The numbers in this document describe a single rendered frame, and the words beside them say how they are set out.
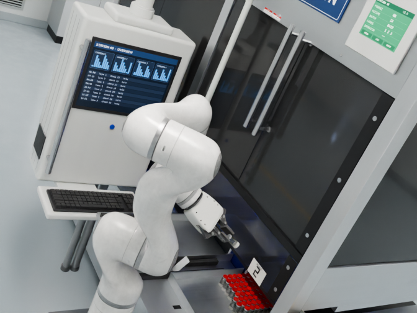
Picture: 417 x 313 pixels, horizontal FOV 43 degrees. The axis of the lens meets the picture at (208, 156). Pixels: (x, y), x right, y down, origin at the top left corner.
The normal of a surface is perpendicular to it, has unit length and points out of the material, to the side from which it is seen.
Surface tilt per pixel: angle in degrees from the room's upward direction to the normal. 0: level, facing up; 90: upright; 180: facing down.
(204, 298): 0
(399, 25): 90
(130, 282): 29
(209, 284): 0
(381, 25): 90
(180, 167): 114
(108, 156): 90
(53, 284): 0
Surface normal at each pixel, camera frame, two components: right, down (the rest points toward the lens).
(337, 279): 0.46, 0.54
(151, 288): 0.37, -0.84
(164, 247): 0.71, 0.29
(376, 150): -0.80, -0.07
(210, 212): 0.62, -0.22
